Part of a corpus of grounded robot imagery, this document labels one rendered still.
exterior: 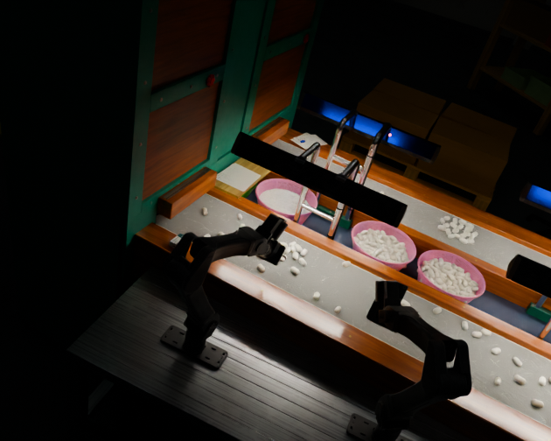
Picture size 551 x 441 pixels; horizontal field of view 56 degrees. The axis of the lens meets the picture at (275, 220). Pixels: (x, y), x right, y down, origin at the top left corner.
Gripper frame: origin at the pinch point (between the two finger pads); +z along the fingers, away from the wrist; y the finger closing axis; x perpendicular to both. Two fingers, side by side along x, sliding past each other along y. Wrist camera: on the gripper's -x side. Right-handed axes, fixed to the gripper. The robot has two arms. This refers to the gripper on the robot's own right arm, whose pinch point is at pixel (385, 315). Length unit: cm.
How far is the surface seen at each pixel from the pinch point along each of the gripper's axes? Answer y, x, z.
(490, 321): -33.1, -14.5, 25.2
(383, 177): 28, -59, 78
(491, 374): -37.3, 1.4, 10.1
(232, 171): 82, -26, 37
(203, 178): 82, -15, 12
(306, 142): 70, -60, 79
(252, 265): 47.8, 5.3, 5.8
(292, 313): 25.8, 12.5, -6.7
